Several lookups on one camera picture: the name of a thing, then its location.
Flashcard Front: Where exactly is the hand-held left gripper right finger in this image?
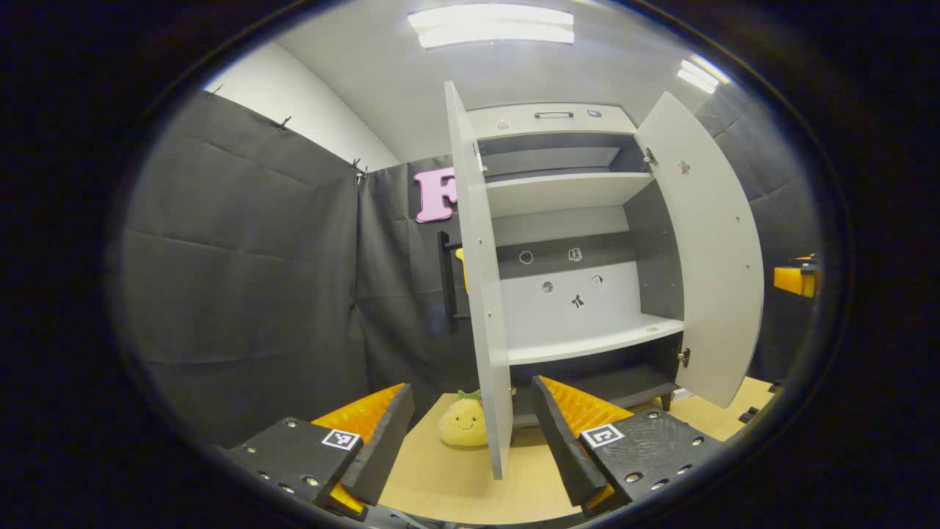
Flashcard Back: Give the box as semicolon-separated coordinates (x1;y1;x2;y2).
530;375;728;519

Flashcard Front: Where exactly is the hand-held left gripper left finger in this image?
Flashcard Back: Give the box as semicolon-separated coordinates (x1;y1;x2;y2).
224;382;416;521

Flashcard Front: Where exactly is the grey shoe cabinet door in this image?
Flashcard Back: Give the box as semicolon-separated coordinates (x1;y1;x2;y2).
438;81;515;481
635;91;766;409

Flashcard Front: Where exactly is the grey double-door shoe cabinet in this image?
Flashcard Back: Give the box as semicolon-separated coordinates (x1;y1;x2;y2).
467;103;687;431

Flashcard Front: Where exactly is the yellow plush toy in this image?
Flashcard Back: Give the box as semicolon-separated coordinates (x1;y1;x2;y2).
438;389;489;447

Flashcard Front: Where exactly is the small ceiling light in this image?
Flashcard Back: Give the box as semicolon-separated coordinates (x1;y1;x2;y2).
676;53;731;95

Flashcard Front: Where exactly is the black backdrop cloth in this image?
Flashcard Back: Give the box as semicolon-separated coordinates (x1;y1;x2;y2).
117;70;823;442

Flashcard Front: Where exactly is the long ceiling light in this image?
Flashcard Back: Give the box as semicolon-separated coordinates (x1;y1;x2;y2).
408;4;575;50

